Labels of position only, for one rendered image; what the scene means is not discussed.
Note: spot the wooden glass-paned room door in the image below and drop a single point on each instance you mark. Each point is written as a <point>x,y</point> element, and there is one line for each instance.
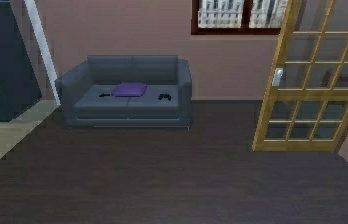
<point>310,95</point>

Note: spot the dark red framed window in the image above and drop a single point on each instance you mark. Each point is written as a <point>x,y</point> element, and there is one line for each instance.
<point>238,16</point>

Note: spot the purple cushion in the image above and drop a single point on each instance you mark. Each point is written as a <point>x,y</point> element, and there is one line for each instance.
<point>129,89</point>

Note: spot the small black flat object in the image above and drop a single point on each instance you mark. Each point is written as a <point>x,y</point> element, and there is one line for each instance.
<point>104,95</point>

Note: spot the dark blue-grey cabinet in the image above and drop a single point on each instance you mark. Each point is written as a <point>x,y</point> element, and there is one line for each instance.
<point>3,66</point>

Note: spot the dark grey sofa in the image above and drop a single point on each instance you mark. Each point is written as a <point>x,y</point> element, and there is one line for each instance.
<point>155,108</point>

